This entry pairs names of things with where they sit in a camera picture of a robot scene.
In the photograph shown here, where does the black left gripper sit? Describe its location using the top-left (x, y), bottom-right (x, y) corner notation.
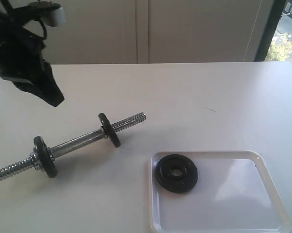
top-left (0, 4), bottom-right (64, 107)

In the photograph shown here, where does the chrome threaded dumbbell bar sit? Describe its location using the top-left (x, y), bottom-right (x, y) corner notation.
top-left (0, 112), bottom-right (146, 181)

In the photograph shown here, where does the black weight plate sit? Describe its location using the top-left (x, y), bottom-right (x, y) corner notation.
top-left (155, 154), bottom-right (199, 194)

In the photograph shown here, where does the black weight plate left end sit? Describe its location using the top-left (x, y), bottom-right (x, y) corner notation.
top-left (34, 136), bottom-right (58, 178)

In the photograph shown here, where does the black weight plate end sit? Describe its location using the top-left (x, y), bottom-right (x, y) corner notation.
top-left (34, 136), bottom-right (58, 178)
top-left (98, 113), bottom-right (121, 148)

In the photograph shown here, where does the chrome collar nut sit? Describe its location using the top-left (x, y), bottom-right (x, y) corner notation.
top-left (30, 151), bottom-right (42, 170)

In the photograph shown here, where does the black weight plate right end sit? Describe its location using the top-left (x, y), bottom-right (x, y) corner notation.
top-left (98, 113), bottom-right (121, 148)

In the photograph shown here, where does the white plastic tray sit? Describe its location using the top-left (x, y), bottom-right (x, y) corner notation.
top-left (149, 150), bottom-right (292, 233)

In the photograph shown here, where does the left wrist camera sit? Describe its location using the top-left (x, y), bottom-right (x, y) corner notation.
top-left (28, 0), bottom-right (67, 27)

